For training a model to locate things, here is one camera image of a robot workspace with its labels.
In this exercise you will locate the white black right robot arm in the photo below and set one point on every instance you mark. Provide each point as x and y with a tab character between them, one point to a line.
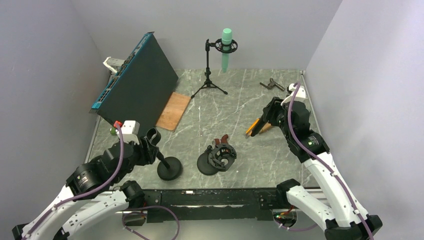
342	217

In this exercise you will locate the wooden board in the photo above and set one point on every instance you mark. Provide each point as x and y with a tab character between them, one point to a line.
173	111

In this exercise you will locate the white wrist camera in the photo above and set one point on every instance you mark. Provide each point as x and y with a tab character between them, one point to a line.
128	131
296	92

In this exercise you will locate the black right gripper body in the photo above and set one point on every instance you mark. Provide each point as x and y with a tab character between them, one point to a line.
280	118

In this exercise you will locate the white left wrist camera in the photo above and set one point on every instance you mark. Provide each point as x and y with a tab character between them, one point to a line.
128	131

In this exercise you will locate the mint green microphone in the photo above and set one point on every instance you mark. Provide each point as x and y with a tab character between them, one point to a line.
226	40

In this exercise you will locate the black tripod mic stand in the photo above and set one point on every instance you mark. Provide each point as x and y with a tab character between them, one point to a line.
208	83

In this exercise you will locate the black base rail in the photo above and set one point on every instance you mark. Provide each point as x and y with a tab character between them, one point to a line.
161	205

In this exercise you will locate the black shock-mount desk stand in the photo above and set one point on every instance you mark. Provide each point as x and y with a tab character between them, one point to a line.
216	159

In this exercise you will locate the white power strip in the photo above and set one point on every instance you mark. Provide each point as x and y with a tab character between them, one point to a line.
113	64

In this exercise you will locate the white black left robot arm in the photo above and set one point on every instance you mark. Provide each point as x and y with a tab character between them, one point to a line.
80	202

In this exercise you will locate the black clip desk mic stand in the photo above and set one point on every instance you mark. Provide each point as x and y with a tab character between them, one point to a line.
169	168

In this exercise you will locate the red brown spray nozzle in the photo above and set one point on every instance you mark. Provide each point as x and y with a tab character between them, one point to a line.
222	140

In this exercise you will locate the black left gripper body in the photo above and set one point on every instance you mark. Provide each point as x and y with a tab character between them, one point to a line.
139	157

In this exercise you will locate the blue black network switch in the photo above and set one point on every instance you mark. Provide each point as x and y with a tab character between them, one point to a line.
141	87

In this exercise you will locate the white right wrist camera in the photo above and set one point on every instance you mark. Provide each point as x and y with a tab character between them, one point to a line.
296	92

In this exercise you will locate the dark metal clamp tool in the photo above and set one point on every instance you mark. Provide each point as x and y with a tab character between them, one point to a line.
272	84

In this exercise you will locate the black microphone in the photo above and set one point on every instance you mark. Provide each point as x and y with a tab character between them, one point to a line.
257	128

